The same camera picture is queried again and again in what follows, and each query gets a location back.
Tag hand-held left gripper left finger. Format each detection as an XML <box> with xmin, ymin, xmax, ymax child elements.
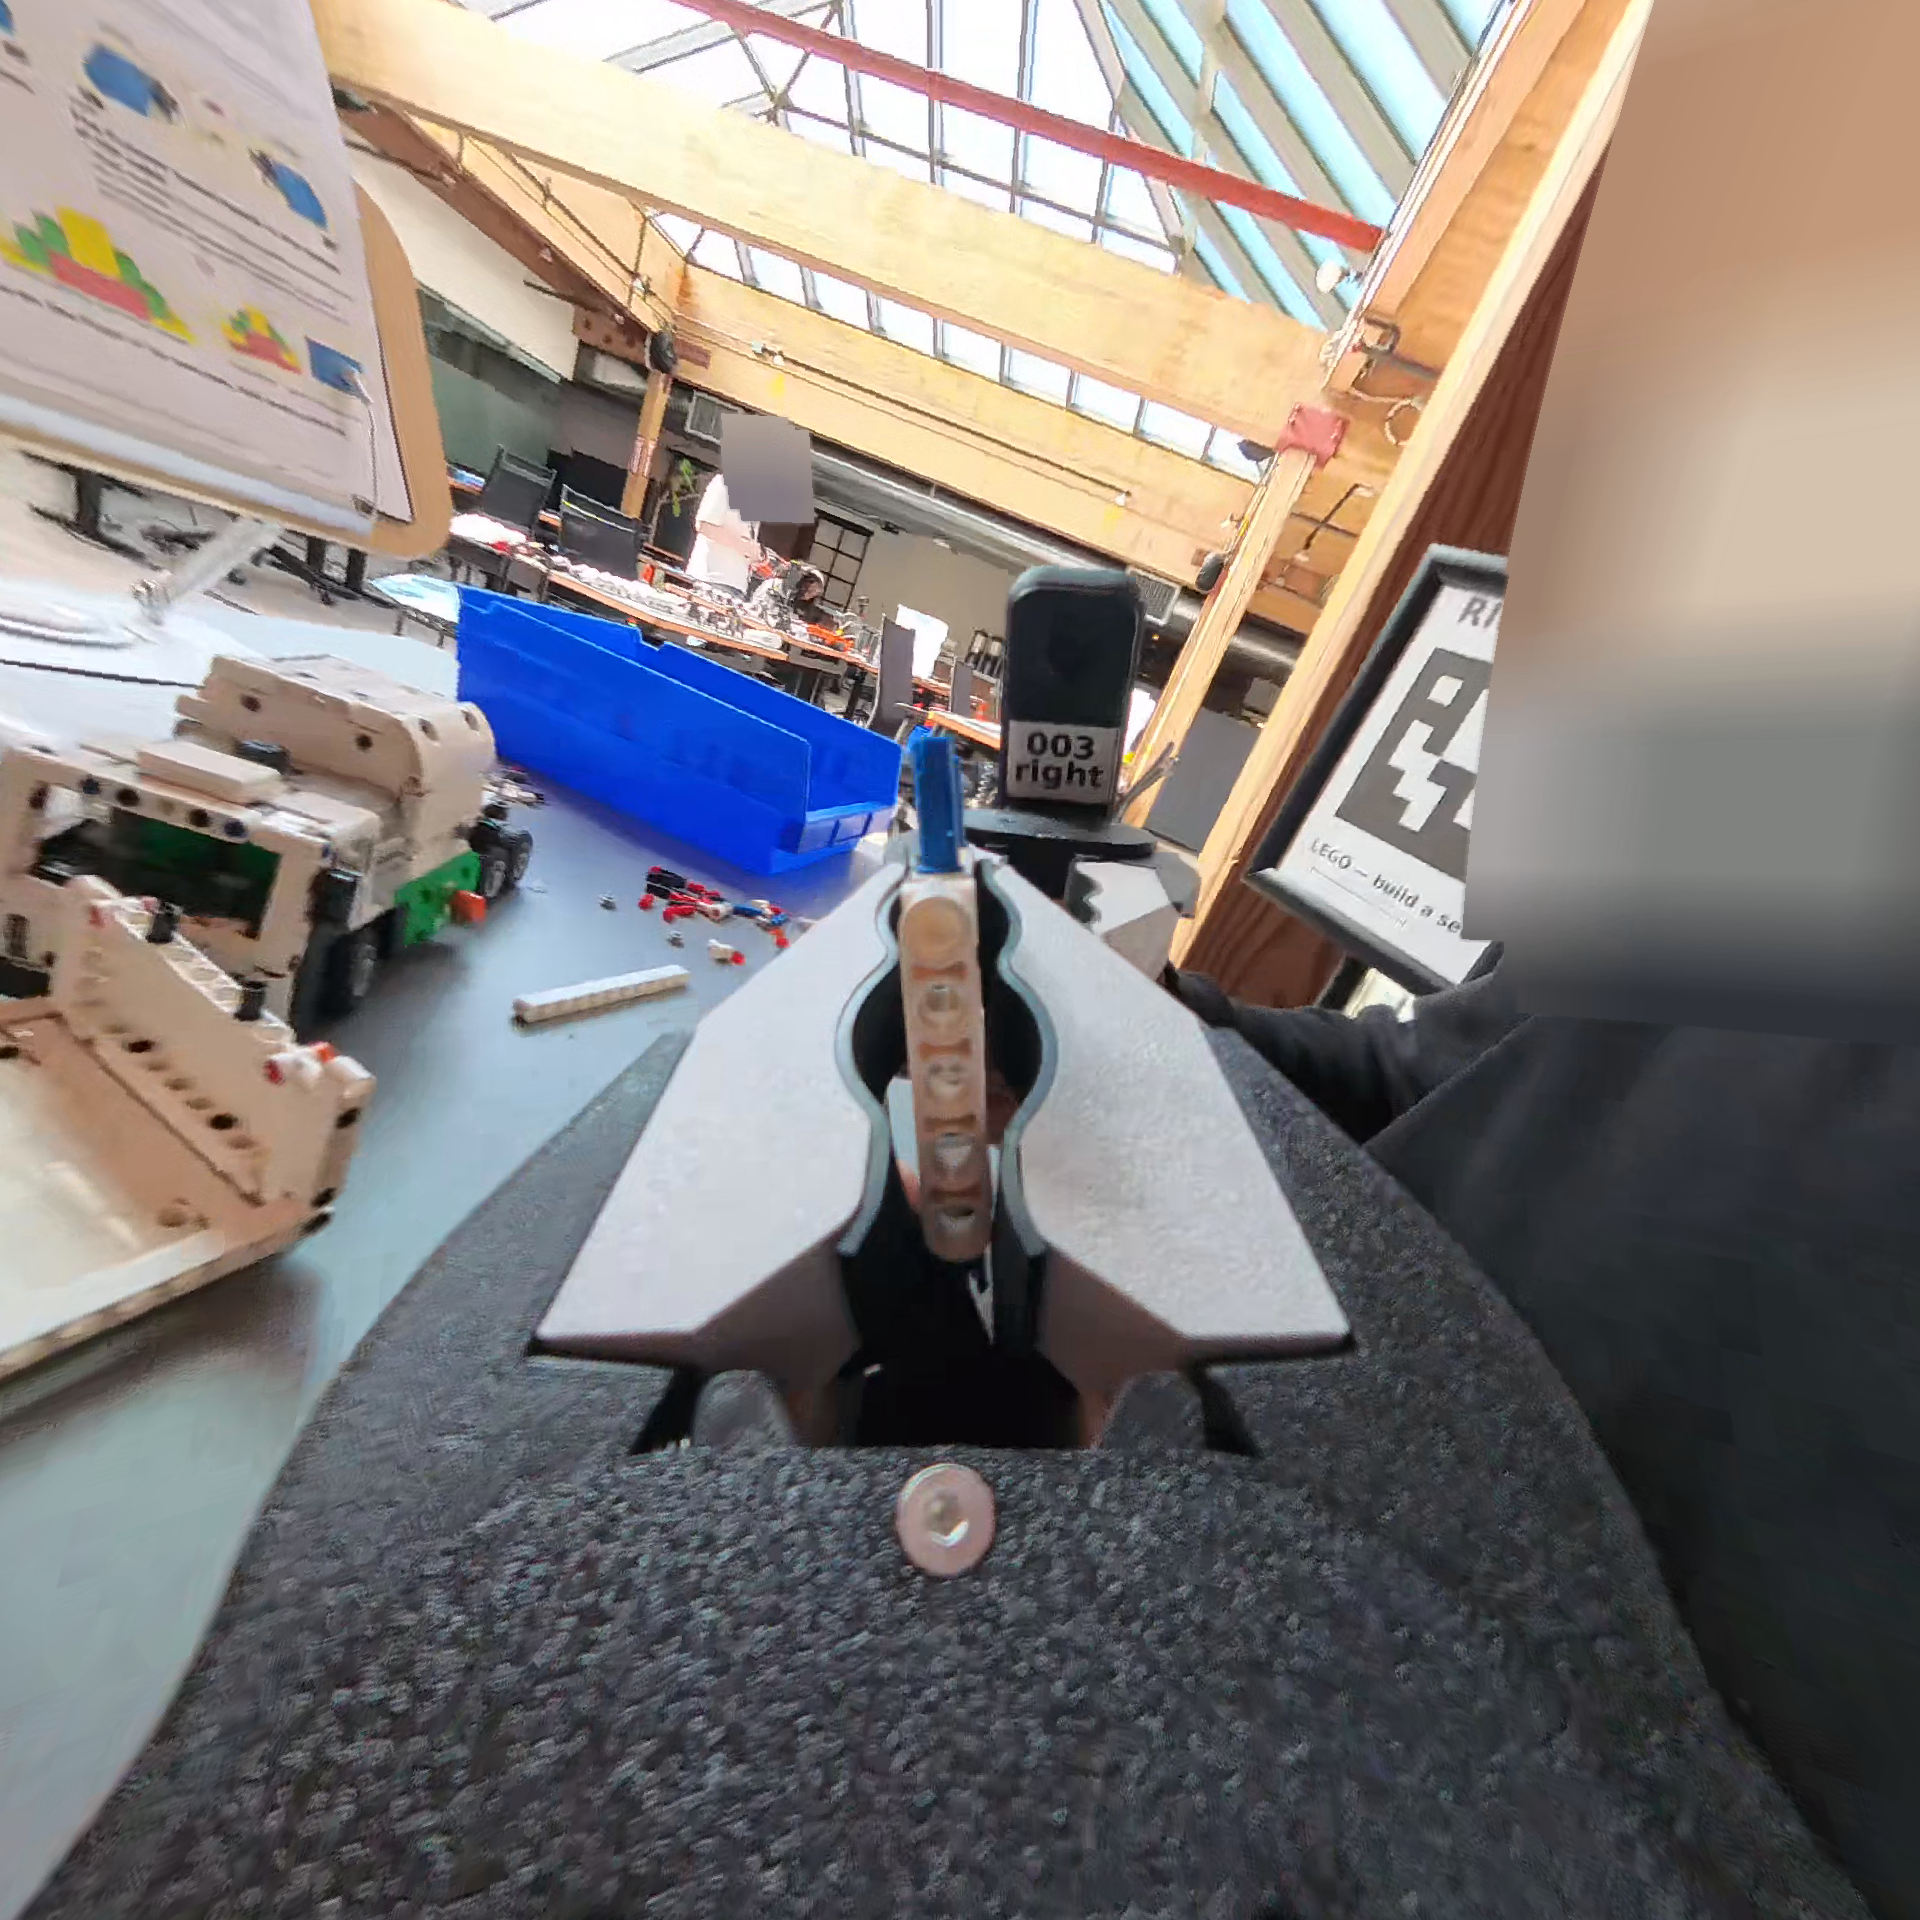
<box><xmin>535</xmin><ymin>863</ymin><xmax>905</xmax><ymax>1440</ymax></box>

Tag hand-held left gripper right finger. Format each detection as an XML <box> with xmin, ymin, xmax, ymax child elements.
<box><xmin>977</xmin><ymin>863</ymin><xmax>1353</xmax><ymax>1416</ymax></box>

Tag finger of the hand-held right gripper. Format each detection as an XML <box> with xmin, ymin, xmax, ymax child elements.
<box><xmin>1065</xmin><ymin>863</ymin><xmax>1192</xmax><ymax>989</ymax></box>

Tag blue lego axle pin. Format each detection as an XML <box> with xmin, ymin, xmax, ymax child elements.
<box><xmin>905</xmin><ymin>729</ymin><xmax>963</xmax><ymax>879</ymax></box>

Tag white lego beam with holes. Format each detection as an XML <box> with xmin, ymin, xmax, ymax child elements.
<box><xmin>896</xmin><ymin>873</ymin><xmax>995</xmax><ymax>1260</ymax></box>

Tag person's right forearm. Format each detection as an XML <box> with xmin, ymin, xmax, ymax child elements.
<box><xmin>1162</xmin><ymin>960</ymin><xmax>1504</xmax><ymax>1151</ymax></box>

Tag long white lego beam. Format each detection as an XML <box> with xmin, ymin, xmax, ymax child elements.
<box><xmin>512</xmin><ymin>962</ymin><xmax>693</xmax><ymax>1026</ymax></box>

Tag scattered small lego pieces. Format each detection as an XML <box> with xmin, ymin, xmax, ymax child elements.
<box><xmin>596</xmin><ymin>863</ymin><xmax>801</xmax><ymax>965</ymax></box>

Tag white lego truck model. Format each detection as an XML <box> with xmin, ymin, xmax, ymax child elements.
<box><xmin>0</xmin><ymin>651</ymin><xmax>538</xmax><ymax>1024</ymax></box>

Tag white lego ramp assembly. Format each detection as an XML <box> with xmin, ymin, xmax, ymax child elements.
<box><xmin>0</xmin><ymin>866</ymin><xmax>380</xmax><ymax>1385</ymax></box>

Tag black framed tag sign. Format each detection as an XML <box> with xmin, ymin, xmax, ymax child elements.
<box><xmin>1244</xmin><ymin>547</ymin><xmax>1512</xmax><ymax>994</ymax></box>

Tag cluttered long work table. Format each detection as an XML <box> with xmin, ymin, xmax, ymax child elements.
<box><xmin>450</xmin><ymin>515</ymin><xmax>905</xmax><ymax>682</ymax></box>

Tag blue plastic bin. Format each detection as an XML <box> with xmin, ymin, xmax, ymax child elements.
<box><xmin>456</xmin><ymin>583</ymin><xmax>905</xmax><ymax>879</ymax></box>

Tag red steel roof pipe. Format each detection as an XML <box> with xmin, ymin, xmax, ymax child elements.
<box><xmin>673</xmin><ymin>0</ymin><xmax>1386</xmax><ymax>255</ymax></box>

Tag wooden clipboard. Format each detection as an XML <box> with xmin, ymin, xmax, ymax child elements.
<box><xmin>348</xmin><ymin>181</ymin><xmax>456</xmax><ymax>560</ymax></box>

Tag printed instruction sheet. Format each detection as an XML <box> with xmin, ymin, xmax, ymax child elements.
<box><xmin>0</xmin><ymin>0</ymin><xmax>416</xmax><ymax>530</ymax></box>

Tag wooden support post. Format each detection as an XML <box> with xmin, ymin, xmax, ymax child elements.
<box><xmin>1127</xmin><ymin>405</ymin><xmax>1353</xmax><ymax>829</ymax></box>

